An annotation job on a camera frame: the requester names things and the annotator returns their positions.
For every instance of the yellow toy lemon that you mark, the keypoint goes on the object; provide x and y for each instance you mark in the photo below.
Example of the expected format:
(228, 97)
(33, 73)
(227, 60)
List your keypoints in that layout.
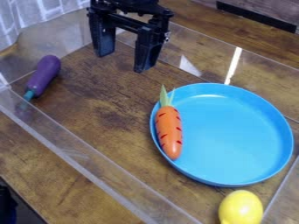
(240, 208)

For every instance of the blue plastic plate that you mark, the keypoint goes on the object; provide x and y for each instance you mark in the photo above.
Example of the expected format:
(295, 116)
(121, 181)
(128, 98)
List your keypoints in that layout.
(236, 139)

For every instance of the orange toy carrot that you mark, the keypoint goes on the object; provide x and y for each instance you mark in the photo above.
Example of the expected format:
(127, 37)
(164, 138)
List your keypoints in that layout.
(168, 126)

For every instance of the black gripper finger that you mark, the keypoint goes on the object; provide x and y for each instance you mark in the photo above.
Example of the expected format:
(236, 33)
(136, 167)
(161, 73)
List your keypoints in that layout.
(148, 46)
(103, 35)

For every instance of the purple toy eggplant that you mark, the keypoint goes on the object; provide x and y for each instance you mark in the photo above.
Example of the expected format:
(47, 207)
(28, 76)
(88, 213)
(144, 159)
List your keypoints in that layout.
(45, 72)

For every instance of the clear acrylic enclosure wall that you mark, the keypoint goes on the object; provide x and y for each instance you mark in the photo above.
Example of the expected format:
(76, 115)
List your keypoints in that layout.
(79, 149)

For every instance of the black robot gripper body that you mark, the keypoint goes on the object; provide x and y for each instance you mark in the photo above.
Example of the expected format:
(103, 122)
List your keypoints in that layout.
(129, 15)

